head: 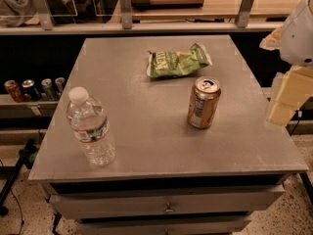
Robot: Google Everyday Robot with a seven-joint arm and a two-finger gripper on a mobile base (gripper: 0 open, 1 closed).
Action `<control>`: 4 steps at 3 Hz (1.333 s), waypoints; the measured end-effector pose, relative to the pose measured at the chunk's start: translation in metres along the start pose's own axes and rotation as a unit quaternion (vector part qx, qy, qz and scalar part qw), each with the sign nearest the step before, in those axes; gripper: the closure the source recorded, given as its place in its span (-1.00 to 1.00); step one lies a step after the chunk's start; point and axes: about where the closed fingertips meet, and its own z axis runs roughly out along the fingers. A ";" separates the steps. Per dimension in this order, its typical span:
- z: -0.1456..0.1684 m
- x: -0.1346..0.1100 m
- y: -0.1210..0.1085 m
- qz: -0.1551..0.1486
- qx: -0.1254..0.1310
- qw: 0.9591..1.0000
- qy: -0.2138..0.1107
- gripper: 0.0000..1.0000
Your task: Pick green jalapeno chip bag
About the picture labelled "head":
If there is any grey cloth bundle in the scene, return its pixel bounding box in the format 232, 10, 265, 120
0, 0, 73, 27

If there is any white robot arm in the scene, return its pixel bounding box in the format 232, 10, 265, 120
259, 0, 313, 125

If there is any clear plastic water bottle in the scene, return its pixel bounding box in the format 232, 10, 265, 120
67, 87, 115, 166

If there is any green soda can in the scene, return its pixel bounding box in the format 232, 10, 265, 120
41, 78, 58, 101

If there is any middle metal bracket post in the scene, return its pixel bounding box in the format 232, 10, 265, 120
119, 0, 133, 29

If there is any grey drawer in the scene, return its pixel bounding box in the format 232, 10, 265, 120
78, 215, 250, 235
50, 185, 285, 219

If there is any dark blue soda can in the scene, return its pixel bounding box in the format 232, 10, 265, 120
22, 79, 41, 101

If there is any red soda can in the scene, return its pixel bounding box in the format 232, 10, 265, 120
4, 79, 23, 103

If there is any green jalapeno chip bag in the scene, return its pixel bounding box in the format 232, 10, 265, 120
147, 43, 212, 78

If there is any silver soda can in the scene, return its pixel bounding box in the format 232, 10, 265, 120
55, 77, 66, 94

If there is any upper grey drawer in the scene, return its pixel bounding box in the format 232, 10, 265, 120
50, 185, 285, 219

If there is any left metal bracket post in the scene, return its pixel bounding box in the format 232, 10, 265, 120
32, 0, 55, 30

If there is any gold soda can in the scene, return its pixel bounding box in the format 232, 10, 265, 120
188, 76, 221, 129

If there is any right metal bracket post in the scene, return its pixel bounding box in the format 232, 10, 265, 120
235, 0, 254, 28

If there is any black tripod stand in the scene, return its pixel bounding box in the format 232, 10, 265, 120
0, 139, 37, 216

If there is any grey drawer cabinet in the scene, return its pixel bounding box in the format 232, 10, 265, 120
29, 35, 306, 224

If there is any lower grey drawer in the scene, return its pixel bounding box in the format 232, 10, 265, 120
78, 215, 250, 235

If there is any metal bracket post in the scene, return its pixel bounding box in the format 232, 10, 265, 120
119, 0, 133, 29
235, 0, 254, 28
32, 0, 55, 30

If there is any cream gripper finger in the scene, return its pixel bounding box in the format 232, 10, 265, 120
266, 66, 313, 125
259, 26, 282, 51

